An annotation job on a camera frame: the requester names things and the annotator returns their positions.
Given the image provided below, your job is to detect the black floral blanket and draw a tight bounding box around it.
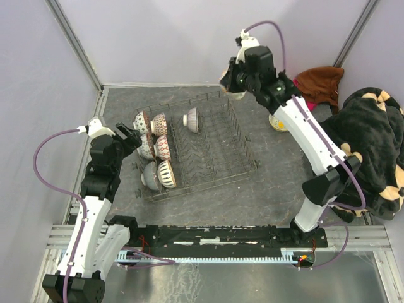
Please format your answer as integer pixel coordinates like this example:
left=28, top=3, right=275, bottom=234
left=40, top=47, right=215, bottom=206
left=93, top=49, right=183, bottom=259
left=320, top=87, right=403, bottom=223

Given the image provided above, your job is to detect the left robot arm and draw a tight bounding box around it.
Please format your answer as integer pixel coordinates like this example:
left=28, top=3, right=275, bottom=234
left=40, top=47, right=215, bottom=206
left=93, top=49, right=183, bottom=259
left=42, top=117, right=142, bottom=302

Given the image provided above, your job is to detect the grey wire dish rack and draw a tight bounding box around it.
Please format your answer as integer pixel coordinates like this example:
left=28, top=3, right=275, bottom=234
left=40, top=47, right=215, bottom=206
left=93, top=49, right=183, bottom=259
left=134, top=91, right=257, bottom=202

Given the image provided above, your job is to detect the red lattice pattern bowl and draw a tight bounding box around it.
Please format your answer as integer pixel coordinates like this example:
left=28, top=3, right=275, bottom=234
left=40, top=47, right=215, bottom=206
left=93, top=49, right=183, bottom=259
left=153, top=135, right=171, bottom=161

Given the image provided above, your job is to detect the green diamond pattern bowl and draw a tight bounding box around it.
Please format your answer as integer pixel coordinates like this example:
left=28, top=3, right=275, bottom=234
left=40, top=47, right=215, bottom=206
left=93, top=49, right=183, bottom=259
left=133, top=110, right=151, bottom=134

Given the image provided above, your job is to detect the brown cloth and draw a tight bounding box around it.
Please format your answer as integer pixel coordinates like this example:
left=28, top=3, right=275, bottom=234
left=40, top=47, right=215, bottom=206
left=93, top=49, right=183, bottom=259
left=295, top=66, right=344, bottom=114

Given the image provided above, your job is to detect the purple striped white bowl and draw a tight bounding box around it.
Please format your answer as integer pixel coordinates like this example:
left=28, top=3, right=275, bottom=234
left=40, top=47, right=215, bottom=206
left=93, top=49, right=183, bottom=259
left=183, top=107, right=199, bottom=133

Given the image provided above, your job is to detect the pink cloth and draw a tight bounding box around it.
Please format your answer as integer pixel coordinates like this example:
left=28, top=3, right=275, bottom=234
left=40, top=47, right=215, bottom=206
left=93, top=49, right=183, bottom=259
left=293, top=79, right=317, bottom=111

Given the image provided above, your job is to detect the light blue cable duct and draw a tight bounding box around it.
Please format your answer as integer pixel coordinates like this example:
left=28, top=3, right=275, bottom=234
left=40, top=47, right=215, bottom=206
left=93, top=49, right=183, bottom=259
left=114, top=250, right=314, bottom=265

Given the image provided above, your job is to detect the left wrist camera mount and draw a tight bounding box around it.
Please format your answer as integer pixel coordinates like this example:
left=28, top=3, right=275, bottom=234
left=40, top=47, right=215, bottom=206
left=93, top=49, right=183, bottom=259
left=77, top=116, right=115, bottom=139

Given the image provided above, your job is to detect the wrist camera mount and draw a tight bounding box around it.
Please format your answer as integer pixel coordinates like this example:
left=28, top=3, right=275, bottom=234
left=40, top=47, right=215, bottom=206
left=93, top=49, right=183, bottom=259
left=235, top=29, right=260, bottom=63
left=77, top=116, right=115, bottom=139

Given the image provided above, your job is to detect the multicolour scale pattern bowl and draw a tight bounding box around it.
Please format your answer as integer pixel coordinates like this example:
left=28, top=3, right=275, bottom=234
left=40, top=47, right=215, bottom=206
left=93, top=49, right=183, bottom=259
left=150, top=113, right=167, bottom=137

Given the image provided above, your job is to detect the grey speckled bowl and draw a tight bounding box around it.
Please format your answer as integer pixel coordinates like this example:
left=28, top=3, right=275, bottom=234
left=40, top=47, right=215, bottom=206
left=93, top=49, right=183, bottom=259
left=141, top=162, right=161, bottom=191

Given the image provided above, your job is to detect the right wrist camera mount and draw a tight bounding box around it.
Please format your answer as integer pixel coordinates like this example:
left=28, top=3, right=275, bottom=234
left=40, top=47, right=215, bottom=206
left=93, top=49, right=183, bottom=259
left=235, top=29, right=260, bottom=63

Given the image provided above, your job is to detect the black striped white bowl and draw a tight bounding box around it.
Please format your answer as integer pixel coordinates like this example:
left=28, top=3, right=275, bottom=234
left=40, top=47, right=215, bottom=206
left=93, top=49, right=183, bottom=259
left=157, top=160, right=177, bottom=189

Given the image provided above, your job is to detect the orange green leaf bowl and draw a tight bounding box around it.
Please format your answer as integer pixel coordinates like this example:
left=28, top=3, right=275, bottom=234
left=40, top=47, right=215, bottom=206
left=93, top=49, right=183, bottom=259
left=219, top=69, right=246, bottom=100

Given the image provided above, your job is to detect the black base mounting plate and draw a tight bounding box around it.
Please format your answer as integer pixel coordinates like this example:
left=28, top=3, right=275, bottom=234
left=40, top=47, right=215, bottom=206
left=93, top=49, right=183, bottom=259
left=128, top=225, right=328, bottom=258

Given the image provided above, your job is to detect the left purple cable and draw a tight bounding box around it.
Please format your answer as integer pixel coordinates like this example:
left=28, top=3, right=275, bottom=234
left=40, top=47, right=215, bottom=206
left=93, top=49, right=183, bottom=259
left=33, top=128, right=176, bottom=303

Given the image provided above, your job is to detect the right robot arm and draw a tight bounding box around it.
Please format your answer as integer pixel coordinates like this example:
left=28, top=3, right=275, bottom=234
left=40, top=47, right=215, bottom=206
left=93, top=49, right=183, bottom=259
left=220, top=45, right=360, bottom=247

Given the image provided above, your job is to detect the red green dotted bowl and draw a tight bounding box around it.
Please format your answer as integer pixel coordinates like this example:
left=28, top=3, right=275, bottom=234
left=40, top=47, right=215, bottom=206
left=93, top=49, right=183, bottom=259
left=137, top=133, right=155, bottom=160

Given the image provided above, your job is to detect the yellow dotted bowl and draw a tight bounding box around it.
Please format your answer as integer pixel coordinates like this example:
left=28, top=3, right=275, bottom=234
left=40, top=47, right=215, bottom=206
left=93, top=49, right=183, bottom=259
left=268, top=114, right=288, bottom=132

